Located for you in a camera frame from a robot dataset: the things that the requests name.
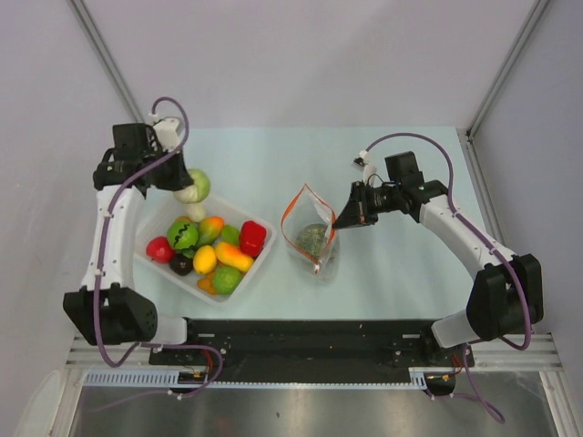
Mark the toy yellow orange mango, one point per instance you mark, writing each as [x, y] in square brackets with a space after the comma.
[232, 256]

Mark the toy light green pear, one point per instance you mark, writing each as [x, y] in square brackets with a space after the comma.
[230, 235]

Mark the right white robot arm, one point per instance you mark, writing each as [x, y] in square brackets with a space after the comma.
[507, 292]

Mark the toy dark purple mangosteen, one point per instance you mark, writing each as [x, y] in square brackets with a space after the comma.
[181, 265]

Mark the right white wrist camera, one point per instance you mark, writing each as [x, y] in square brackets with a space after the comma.
[363, 164]

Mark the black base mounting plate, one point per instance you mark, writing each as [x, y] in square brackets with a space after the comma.
[313, 351]

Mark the toy red bell pepper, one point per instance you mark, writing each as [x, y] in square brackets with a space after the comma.
[252, 238]

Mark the aluminium frame rail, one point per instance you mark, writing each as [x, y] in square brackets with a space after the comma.
[496, 355]

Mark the toy green lime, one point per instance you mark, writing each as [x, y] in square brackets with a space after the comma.
[226, 279]

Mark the toy yellow lemon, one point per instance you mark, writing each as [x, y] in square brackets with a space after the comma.
[204, 260]

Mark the toy green watermelon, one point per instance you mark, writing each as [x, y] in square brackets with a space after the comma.
[183, 235]

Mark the toy green cabbage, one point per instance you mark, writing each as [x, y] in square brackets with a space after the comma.
[197, 191]

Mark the blue slotted cable duct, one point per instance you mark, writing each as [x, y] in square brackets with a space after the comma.
[183, 380]

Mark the toy small orange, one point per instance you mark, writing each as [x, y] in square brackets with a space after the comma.
[206, 284]

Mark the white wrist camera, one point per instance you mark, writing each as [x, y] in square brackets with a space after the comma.
[168, 131]
[363, 164]

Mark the toy red apple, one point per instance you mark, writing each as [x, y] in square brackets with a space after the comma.
[159, 250]

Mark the clear zip top bag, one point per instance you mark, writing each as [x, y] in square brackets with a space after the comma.
[306, 208]

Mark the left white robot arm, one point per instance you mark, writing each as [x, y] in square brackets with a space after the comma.
[107, 309]

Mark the toy white radish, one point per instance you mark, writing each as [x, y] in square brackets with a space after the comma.
[195, 211]

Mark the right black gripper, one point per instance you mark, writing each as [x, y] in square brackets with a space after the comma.
[357, 211]

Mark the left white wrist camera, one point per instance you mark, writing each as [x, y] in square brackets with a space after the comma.
[168, 131]

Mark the white plastic basket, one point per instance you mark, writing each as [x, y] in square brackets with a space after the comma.
[160, 215]

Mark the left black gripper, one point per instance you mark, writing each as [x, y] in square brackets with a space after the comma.
[182, 177]

